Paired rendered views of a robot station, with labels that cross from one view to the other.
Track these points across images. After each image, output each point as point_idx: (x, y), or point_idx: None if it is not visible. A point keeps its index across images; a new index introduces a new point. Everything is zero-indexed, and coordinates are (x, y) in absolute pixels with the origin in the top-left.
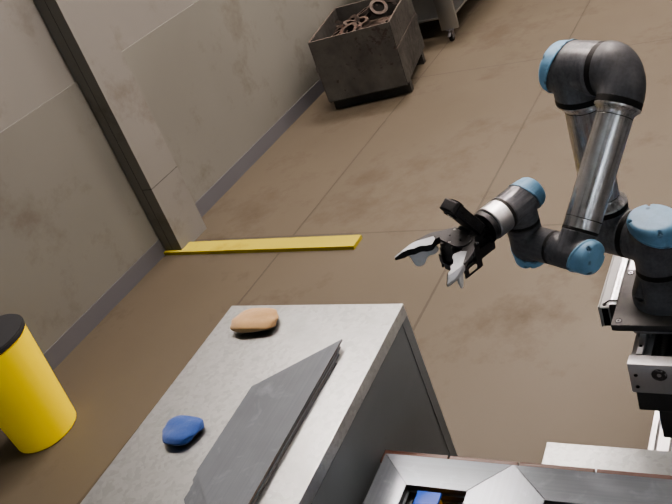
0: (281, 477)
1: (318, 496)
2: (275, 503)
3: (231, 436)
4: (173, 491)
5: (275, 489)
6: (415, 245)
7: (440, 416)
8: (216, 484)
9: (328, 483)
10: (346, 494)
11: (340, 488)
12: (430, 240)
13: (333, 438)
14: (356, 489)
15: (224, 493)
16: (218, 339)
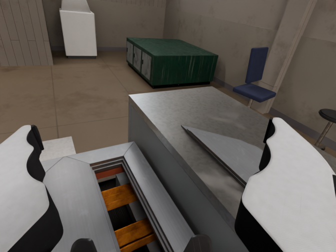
0: (218, 171)
1: (197, 190)
2: (201, 160)
3: None
4: (254, 142)
5: (211, 165)
6: (288, 154)
7: None
8: (237, 146)
9: (205, 204)
10: (207, 230)
11: (208, 221)
12: (289, 222)
13: (228, 212)
14: (213, 246)
15: (226, 145)
16: None
